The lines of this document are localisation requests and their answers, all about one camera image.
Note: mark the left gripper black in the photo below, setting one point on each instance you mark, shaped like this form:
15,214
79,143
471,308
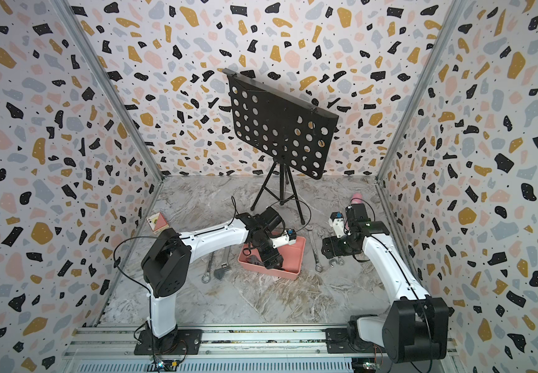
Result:
271,263

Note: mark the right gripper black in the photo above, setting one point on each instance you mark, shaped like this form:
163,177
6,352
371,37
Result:
334,251

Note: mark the pink plastic storage box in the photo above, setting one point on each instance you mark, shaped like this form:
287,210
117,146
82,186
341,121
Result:
249,259

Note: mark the large silver combination wrench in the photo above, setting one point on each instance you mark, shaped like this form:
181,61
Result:
318,266

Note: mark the large silver adjustable wrench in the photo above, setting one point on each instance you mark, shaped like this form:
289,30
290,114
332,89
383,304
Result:
224,267

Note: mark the silver ring end combination wrench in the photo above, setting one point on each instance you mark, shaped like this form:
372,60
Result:
207,274

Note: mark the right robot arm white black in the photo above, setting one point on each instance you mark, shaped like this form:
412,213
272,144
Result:
415,327

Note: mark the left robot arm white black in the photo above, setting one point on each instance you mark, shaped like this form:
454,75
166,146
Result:
166,264

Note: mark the small red yellow card box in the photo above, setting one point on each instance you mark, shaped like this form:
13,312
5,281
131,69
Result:
157,222

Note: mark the pink cylindrical bottle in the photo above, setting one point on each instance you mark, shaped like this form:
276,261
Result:
357,198

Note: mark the black perforated music stand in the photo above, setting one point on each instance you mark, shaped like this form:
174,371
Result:
295,134

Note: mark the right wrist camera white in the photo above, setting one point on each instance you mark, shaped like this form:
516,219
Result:
336,222

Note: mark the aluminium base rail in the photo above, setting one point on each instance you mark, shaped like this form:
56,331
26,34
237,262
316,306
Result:
244,348

